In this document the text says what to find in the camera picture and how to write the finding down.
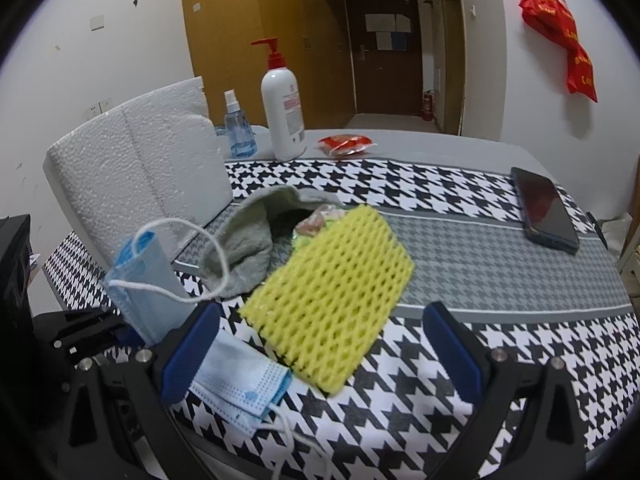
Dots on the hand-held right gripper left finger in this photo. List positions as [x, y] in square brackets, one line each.
[190, 355]

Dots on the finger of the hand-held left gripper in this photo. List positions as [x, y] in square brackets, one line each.
[75, 320]
[100, 342]

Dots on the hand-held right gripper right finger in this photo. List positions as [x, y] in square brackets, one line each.
[452, 355]

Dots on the grey cloth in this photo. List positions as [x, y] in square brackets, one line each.
[245, 245]

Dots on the yellow foam net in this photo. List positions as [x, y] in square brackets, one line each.
[325, 300]

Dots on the white foam box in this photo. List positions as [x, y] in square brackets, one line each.
[150, 160]

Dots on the green snack bag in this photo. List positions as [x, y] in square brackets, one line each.
[312, 225]

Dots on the houndstooth table runner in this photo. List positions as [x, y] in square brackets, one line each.
[450, 185]

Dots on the black smartphone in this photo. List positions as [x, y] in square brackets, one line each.
[545, 205]

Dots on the black office chair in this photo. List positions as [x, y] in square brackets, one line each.
[597, 230]

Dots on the blue spray bottle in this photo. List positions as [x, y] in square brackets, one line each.
[240, 132]

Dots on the red snack packet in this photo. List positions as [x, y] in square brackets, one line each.
[347, 145]

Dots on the red fire extinguisher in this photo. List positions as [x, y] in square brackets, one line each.
[427, 105]

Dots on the white pump bottle red cap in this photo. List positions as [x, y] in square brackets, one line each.
[282, 110]

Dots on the dark brown door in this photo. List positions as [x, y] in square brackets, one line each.
[385, 75]

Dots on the light wooden side door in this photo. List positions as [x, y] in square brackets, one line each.
[452, 50]

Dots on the red printed plastic bag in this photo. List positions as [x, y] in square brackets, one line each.
[582, 75]
[545, 5]

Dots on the wooden wardrobe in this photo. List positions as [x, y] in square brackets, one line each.
[225, 35]

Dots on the papers on door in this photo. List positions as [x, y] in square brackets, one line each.
[387, 25]

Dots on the white wall socket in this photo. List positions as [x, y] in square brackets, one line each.
[106, 104]
[94, 110]

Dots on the white wall switch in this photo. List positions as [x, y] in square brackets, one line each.
[97, 22]

